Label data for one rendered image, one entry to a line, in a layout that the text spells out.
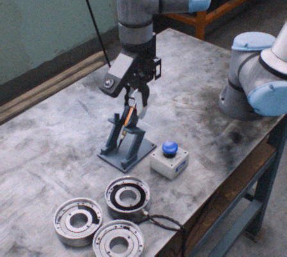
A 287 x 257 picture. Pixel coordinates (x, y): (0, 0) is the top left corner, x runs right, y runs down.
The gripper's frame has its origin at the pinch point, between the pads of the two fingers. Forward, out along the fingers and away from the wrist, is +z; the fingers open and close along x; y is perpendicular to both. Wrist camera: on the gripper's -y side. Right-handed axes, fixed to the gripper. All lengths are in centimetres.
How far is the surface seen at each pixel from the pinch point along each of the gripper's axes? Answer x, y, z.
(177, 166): -15.4, -1.2, 8.5
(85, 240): -12.9, -29.4, 9.1
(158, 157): -10.7, -2.6, 7.3
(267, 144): -19, 51, 37
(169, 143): -11.5, 0.6, 4.3
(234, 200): -22.0, 22.2, 38.7
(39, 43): 148, 74, 65
